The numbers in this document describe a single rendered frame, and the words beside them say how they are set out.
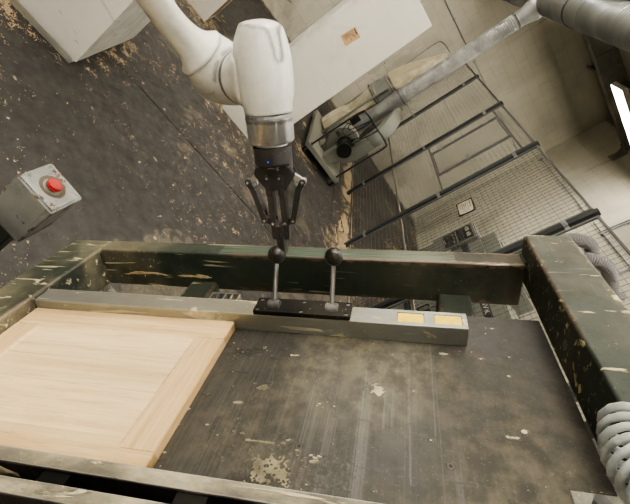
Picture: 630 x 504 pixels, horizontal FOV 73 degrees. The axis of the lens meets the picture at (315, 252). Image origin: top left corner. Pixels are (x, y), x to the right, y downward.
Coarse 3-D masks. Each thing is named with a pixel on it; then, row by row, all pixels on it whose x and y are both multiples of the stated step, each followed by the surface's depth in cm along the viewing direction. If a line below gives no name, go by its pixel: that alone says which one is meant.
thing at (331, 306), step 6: (330, 252) 84; (336, 252) 84; (330, 258) 84; (336, 258) 84; (342, 258) 85; (330, 264) 84; (336, 264) 84; (330, 282) 85; (330, 288) 85; (330, 294) 85; (330, 300) 85; (330, 306) 84; (336, 306) 84
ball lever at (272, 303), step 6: (276, 246) 87; (270, 252) 86; (276, 252) 86; (282, 252) 86; (270, 258) 86; (276, 258) 86; (282, 258) 87; (276, 264) 87; (276, 270) 87; (276, 276) 87; (276, 282) 87; (276, 288) 87; (276, 294) 87; (270, 300) 87; (276, 300) 87; (270, 306) 86; (276, 306) 86
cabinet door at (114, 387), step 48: (0, 336) 89; (48, 336) 88; (96, 336) 87; (144, 336) 86; (192, 336) 84; (0, 384) 76; (48, 384) 75; (96, 384) 74; (144, 384) 74; (192, 384) 72; (0, 432) 66; (48, 432) 65; (96, 432) 65; (144, 432) 64
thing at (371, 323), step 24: (120, 312) 93; (144, 312) 92; (168, 312) 91; (192, 312) 89; (216, 312) 88; (240, 312) 87; (360, 312) 85; (384, 312) 84; (408, 312) 84; (432, 312) 83; (360, 336) 83; (384, 336) 82; (408, 336) 81; (432, 336) 80; (456, 336) 79
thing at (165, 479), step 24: (0, 456) 55; (24, 456) 55; (48, 456) 55; (72, 456) 55; (0, 480) 52; (24, 480) 52; (48, 480) 52; (72, 480) 53; (96, 480) 52; (120, 480) 51; (144, 480) 51; (168, 480) 51; (192, 480) 50; (216, 480) 50
